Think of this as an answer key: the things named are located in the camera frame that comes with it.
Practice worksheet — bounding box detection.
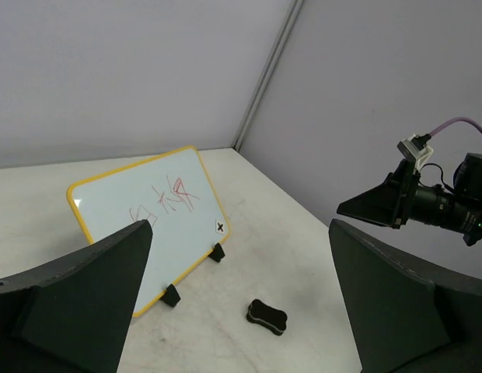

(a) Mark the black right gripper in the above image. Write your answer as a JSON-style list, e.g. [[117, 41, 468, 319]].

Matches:
[[337, 153, 482, 246]]

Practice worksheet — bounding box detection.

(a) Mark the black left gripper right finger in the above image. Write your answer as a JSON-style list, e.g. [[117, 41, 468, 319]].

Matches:
[[329, 219, 482, 372]]

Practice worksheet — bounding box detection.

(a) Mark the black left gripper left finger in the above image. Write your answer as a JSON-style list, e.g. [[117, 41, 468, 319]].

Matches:
[[0, 220, 152, 372]]

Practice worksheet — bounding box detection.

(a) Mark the black whiteboard eraser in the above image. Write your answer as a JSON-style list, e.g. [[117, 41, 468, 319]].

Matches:
[[246, 299, 288, 336]]

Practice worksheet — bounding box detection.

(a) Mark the yellow framed whiteboard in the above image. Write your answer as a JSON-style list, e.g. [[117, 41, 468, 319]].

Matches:
[[66, 146, 231, 317]]

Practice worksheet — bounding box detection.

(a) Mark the black left stand foot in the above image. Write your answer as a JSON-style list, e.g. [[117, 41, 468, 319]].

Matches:
[[160, 284, 181, 308]]

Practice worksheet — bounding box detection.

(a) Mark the black stand foot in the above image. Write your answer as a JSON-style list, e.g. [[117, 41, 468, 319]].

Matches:
[[208, 242, 225, 263], [160, 284, 181, 308]]

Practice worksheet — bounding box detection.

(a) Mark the black right stand foot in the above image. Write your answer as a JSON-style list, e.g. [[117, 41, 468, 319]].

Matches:
[[208, 242, 225, 263]]

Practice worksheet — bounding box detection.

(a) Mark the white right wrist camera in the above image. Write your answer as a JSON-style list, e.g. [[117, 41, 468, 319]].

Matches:
[[397, 134, 434, 171]]

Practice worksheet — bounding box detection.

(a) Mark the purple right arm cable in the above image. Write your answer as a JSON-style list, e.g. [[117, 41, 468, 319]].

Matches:
[[427, 116, 482, 145]]

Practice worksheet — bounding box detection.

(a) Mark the grey corner wall post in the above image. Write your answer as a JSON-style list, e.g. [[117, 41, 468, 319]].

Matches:
[[231, 0, 306, 152]]

